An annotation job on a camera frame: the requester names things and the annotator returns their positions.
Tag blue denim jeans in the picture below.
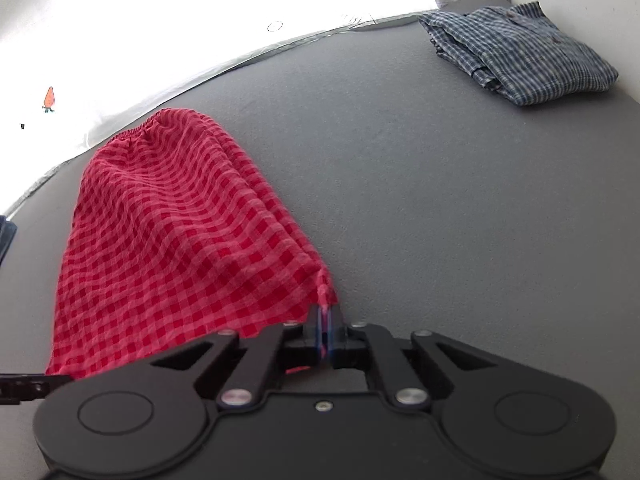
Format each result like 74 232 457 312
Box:
0 216 17 263

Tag folded blue plaid shirt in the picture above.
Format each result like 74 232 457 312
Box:
420 1 618 106

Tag white printed curtain sheet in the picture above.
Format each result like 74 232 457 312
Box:
1 0 437 210

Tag red checked shorts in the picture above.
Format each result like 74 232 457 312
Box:
47 108 337 379

